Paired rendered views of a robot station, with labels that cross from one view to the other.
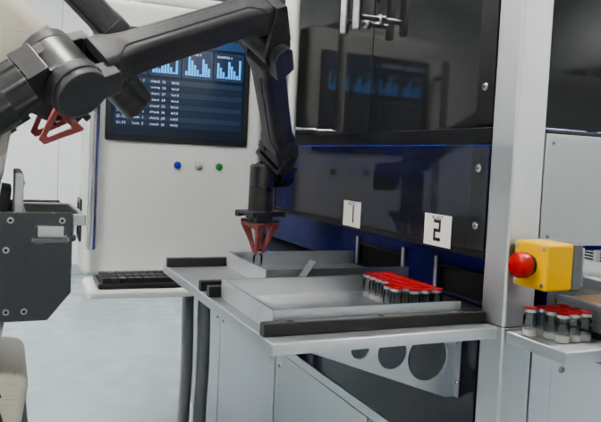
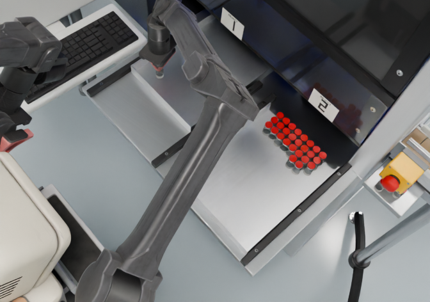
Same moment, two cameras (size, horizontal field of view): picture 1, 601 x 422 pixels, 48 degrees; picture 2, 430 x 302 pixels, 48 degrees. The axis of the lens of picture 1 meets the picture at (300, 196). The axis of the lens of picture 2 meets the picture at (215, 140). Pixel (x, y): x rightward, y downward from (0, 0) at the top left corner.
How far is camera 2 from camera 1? 122 cm
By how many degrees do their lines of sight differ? 63
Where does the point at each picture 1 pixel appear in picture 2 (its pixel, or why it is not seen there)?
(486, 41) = (415, 47)
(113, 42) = (146, 262)
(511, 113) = (416, 110)
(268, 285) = not seen: hidden behind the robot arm
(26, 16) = (43, 254)
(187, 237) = not seen: outside the picture
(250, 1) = (228, 124)
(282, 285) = not seen: hidden behind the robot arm
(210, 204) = not seen: outside the picture
